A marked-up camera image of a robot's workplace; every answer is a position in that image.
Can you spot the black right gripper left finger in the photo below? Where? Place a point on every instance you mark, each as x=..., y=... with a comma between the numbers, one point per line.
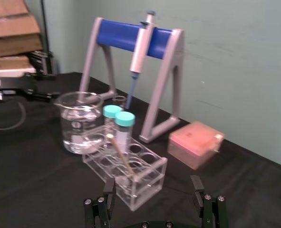
x=108, y=190

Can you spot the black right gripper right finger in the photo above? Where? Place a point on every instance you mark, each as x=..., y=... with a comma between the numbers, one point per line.
x=197, y=187

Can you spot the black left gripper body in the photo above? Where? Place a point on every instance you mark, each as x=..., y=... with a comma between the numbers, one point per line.
x=12, y=84

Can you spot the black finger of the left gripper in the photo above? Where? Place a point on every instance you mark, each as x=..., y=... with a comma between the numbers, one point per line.
x=44, y=95

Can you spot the clear acrylic test tube rack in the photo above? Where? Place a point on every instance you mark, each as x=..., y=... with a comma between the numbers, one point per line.
x=140, y=175

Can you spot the beige thermometer stick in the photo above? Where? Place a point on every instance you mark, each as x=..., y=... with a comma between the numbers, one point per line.
x=121, y=154

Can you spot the clear glass beaker with water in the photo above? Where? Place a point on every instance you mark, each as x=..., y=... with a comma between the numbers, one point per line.
x=79, y=123

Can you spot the clear tube with teal cap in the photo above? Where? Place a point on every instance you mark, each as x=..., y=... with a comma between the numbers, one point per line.
x=109, y=114
x=124, y=128

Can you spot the small clear glass beaker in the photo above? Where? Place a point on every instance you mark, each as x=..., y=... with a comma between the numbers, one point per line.
x=119, y=98

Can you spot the brown cardboard box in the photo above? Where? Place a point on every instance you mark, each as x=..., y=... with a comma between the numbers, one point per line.
x=9, y=19
x=7, y=62
x=14, y=46

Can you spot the pink pipette tip box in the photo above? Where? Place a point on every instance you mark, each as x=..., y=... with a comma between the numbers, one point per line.
x=195, y=145

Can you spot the black upright pole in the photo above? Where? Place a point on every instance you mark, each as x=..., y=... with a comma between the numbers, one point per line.
x=44, y=26

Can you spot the black table cloth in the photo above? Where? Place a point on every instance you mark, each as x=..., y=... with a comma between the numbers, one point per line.
x=35, y=166

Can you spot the grey and blue pipette stand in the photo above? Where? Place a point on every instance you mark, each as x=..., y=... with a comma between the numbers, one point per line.
x=121, y=33

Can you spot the black metal equipment frame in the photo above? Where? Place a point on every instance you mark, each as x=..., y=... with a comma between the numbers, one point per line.
x=45, y=63

